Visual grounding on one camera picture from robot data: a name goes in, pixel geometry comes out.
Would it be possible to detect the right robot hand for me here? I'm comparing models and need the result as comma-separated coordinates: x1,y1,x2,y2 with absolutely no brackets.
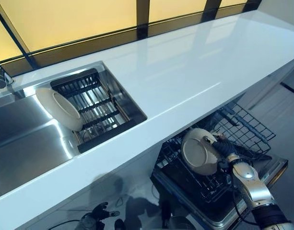
201,134,236,160

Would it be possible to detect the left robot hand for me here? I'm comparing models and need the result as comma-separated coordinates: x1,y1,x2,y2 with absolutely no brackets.
82,202,120,226

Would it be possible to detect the cream ceramic plate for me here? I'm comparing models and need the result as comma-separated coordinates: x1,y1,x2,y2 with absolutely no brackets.
180,127,224,176
35,87,83,132

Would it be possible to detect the white cabinet panel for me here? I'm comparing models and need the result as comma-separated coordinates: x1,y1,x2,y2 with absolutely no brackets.
242,59,294,114

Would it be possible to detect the stainless steel sink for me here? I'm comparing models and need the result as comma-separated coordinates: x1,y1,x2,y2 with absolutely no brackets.
0,60,148,200

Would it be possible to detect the black dish drying rack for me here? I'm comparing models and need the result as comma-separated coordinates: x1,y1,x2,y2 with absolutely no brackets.
49,68,144,154

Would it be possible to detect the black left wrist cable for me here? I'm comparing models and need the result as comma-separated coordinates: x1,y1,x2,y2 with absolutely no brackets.
48,215,83,230

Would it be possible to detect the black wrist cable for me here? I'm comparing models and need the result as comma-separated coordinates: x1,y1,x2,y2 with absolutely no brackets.
232,181,248,222
48,215,83,230

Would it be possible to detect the dishwasher upper wire basket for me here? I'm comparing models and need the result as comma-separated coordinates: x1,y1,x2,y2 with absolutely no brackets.
208,101,277,157

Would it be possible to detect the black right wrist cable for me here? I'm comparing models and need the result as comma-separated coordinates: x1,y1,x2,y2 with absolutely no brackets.
232,181,248,222

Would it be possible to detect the dark window frame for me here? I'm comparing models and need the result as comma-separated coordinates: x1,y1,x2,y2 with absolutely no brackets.
0,0,262,71

